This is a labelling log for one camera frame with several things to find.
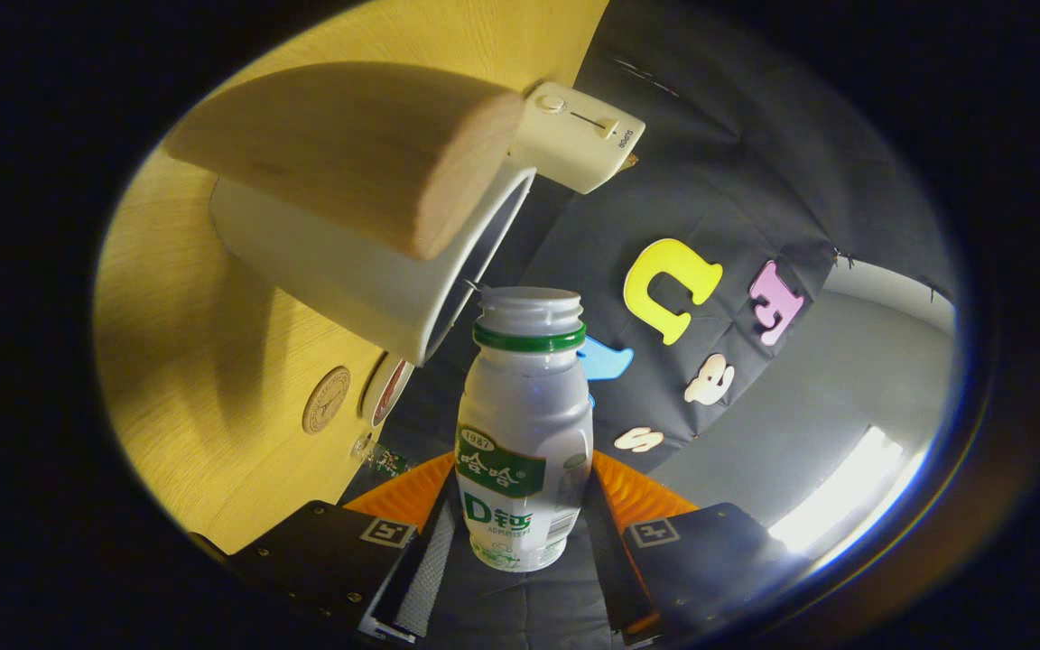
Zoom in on wooden table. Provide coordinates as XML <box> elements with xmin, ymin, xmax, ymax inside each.
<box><xmin>94</xmin><ymin>0</ymin><xmax>611</xmax><ymax>556</ymax></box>

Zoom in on round wooden coaster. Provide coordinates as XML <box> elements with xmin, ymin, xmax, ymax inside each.
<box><xmin>302</xmin><ymin>366</ymin><xmax>351</xmax><ymax>435</ymax></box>

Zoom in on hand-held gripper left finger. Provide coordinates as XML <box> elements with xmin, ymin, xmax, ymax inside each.
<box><xmin>222</xmin><ymin>451</ymin><xmax>460</xmax><ymax>644</ymax></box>

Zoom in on white round plate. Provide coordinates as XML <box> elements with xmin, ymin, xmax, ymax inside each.
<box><xmin>359</xmin><ymin>352</ymin><xmax>415</xmax><ymax>428</ymax></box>

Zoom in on clear plastic water bottle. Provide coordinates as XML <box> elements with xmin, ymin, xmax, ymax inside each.
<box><xmin>350</xmin><ymin>433</ymin><xmax>411</xmax><ymax>477</ymax></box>

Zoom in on black backdrop cloth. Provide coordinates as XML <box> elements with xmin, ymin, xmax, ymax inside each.
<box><xmin>339</xmin><ymin>0</ymin><xmax>954</xmax><ymax>650</ymax></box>

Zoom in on cream toaster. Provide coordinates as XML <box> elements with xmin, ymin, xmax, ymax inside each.
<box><xmin>509</xmin><ymin>81</ymin><xmax>646</xmax><ymax>195</ymax></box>

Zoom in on white cup with wooden handle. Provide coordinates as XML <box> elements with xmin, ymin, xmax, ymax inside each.
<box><xmin>163</xmin><ymin>61</ymin><xmax>539</xmax><ymax>367</ymax></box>

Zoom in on white juice bottle green label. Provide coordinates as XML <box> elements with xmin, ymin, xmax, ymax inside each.
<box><xmin>455</xmin><ymin>287</ymin><xmax>595</xmax><ymax>572</ymax></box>

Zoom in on red sausage pieces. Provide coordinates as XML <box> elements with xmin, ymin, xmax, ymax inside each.
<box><xmin>379</xmin><ymin>361</ymin><xmax>409</xmax><ymax>422</ymax></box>

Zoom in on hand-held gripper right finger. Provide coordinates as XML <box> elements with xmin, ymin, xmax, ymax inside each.
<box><xmin>585</xmin><ymin>451</ymin><xmax>810</xmax><ymax>644</ymax></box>

